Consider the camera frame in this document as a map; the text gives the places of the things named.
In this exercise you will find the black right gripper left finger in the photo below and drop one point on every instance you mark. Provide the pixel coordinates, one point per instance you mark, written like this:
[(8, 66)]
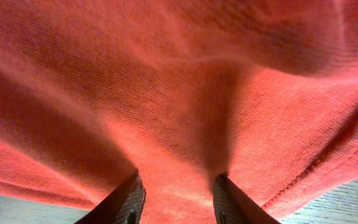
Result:
[(124, 205)]

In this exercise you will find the orange printed t-shirt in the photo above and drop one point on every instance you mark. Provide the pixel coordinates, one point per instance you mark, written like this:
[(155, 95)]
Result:
[(178, 91)]

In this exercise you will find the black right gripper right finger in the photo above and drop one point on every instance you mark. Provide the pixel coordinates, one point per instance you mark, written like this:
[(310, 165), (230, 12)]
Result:
[(233, 206)]

